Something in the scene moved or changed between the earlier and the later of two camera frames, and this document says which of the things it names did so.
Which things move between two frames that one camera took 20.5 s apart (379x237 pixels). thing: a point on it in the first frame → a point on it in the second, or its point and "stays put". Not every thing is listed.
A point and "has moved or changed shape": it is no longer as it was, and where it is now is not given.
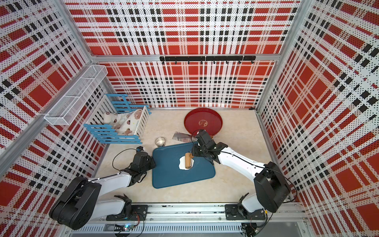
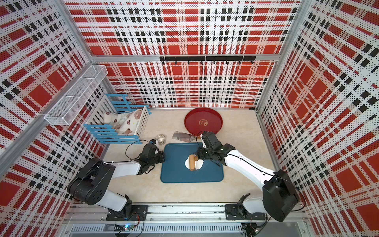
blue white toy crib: [115, 120] stays put
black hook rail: [208, 58] stays put
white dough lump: [182, 163] → [198, 163]
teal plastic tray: [166, 172] has moved or changed shape
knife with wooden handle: [182, 137] stays put
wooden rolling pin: [188, 157] has moved or changed shape
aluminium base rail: [207, 219] stays put
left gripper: [151, 159] → [161, 153]
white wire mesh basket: [65, 111] stays put
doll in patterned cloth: [125, 123] stays put
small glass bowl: [160, 141] stays put
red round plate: [203, 118] stays put
